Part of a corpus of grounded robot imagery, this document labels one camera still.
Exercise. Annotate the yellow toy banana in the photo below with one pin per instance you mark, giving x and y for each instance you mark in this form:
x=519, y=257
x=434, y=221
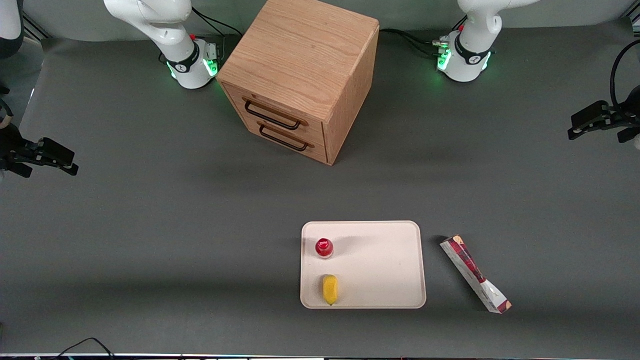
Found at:
x=330, y=289

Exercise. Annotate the red capped small bottle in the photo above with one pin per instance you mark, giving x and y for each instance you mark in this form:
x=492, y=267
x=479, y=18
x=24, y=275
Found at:
x=324, y=247

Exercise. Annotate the aluminium frame rail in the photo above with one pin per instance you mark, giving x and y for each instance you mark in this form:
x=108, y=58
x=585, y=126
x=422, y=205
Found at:
x=36, y=26

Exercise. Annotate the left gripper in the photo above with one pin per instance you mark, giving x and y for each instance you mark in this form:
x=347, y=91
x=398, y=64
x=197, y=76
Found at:
x=621, y=118

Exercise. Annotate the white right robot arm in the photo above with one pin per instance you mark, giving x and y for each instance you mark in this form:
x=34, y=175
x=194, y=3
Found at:
x=165, y=35

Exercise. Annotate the oak wooden drawer cabinet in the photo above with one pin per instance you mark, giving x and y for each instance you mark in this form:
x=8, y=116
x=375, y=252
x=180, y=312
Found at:
x=300, y=55

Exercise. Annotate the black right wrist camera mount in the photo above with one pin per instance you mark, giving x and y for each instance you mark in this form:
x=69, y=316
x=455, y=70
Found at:
x=12, y=147

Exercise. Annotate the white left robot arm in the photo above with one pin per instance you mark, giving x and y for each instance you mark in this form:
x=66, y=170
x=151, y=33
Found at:
x=470, y=45

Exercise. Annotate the cream rectangular tray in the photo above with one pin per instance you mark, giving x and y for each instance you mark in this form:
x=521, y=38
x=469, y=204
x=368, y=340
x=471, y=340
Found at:
x=380, y=265

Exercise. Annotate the red cookie box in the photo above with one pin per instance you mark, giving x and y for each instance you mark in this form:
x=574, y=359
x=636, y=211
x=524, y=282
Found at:
x=472, y=272

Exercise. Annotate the wooden drawer front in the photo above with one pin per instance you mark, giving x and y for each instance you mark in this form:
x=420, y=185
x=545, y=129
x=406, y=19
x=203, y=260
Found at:
x=280, y=107
x=295, y=145

